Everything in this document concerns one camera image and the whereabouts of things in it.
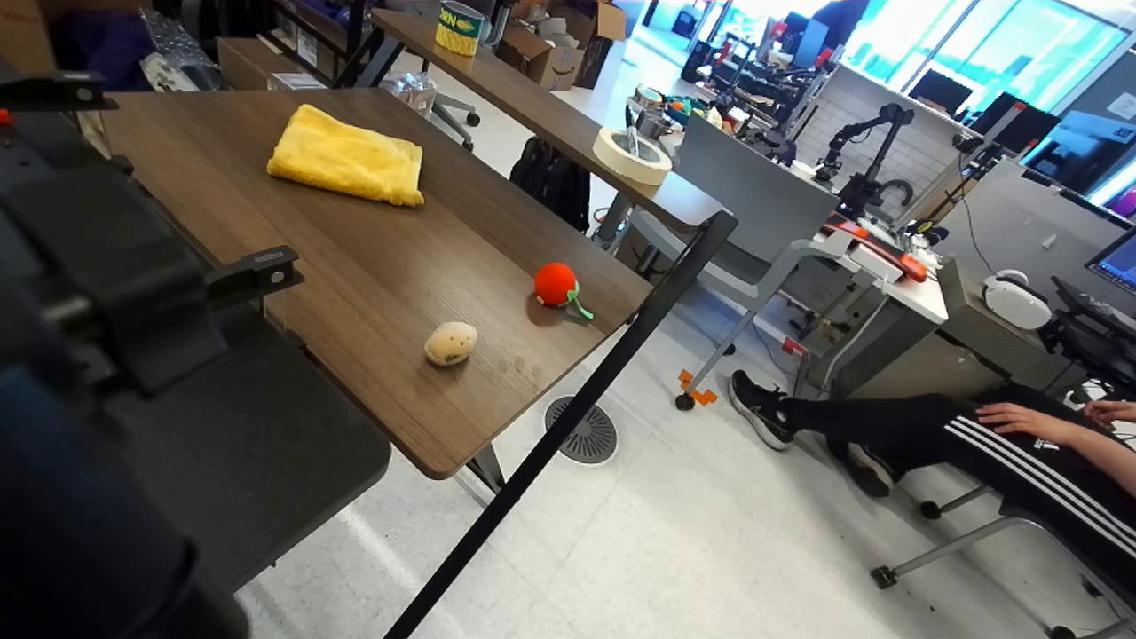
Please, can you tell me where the seated person's hand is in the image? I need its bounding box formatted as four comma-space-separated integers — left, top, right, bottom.
1080, 398, 1136, 435
975, 398, 1068, 445

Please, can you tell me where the beige potato toy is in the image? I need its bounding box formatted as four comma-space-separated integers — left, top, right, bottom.
421, 320, 481, 374

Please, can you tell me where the yellow terry towel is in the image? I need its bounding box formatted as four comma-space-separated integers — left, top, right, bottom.
264, 99, 430, 215

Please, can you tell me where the seated person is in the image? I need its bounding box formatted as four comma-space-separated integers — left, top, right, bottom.
725, 365, 1136, 597

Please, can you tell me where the white headset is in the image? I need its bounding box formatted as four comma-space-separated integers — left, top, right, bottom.
981, 268, 1059, 333

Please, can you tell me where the grey office chair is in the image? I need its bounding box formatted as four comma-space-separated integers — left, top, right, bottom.
867, 474, 1136, 639

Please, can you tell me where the blue screen computer monitor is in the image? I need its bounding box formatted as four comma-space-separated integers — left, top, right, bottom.
1087, 227, 1136, 295

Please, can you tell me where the orange black tool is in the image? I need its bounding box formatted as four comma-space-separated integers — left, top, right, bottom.
846, 217, 932, 285

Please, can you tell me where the orange floor tape mark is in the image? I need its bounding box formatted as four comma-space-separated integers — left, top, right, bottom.
674, 365, 719, 414

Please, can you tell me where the grey divider panel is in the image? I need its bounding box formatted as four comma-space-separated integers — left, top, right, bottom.
671, 116, 836, 272

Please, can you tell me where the round floor drain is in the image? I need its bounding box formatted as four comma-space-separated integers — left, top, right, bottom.
544, 396, 621, 464

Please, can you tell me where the black metal pole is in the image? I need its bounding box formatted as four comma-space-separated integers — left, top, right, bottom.
383, 211, 738, 639

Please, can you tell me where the white tape roll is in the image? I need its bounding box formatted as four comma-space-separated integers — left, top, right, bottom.
588, 125, 674, 187

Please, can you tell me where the red tomato toy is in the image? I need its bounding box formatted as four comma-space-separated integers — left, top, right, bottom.
525, 261, 601, 328

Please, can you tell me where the black backpack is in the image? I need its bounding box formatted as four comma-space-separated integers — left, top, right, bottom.
508, 137, 591, 236

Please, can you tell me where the wooden side table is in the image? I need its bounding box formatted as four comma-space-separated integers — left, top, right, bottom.
370, 5, 730, 236

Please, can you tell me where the cardboard box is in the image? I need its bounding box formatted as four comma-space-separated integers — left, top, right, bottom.
494, 0, 633, 85

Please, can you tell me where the yellow green tub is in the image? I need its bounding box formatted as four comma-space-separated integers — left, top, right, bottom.
430, 5, 485, 61

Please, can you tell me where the black camera stand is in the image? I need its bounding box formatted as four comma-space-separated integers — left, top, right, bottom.
0, 69, 393, 639

